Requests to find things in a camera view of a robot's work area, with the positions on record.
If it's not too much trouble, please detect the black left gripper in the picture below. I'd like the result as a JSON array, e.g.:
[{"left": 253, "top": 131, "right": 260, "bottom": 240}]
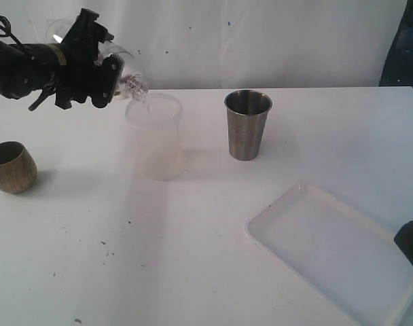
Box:
[{"left": 53, "top": 25, "right": 125, "bottom": 109}]

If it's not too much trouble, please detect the clear plastic dome lid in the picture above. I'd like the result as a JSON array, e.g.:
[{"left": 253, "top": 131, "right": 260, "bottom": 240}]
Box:
[{"left": 102, "top": 41, "right": 149, "bottom": 101}]

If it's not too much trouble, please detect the brown wooden cup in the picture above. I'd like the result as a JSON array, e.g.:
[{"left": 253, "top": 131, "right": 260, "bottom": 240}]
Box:
[{"left": 0, "top": 141, "right": 37, "bottom": 194}]

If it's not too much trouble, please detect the stainless steel cup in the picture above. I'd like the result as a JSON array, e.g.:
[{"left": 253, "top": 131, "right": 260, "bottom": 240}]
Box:
[{"left": 224, "top": 90, "right": 272, "bottom": 161}]

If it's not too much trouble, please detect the clear measuring shaker cup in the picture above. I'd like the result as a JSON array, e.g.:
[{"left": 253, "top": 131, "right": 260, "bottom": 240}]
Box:
[{"left": 45, "top": 18, "right": 74, "bottom": 43}]

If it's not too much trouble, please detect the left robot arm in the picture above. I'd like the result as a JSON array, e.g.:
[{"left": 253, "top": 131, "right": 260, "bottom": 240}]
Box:
[{"left": 0, "top": 23, "right": 124, "bottom": 111}]

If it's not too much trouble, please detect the white plastic tray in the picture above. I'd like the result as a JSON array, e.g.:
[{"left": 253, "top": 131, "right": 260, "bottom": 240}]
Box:
[{"left": 245, "top": 183, "right": 413, "bottom": 325}]

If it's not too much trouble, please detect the frosted plastic tall container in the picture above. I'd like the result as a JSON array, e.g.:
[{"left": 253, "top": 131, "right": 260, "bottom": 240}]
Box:
[{"left": 125, "top": 92, "right": 184, "bottom": 181}]

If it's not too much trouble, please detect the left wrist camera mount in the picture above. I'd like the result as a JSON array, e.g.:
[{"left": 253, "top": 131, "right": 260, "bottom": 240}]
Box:
[{"left": 62, "top": 8, "right": 114, "bottom": 48}]

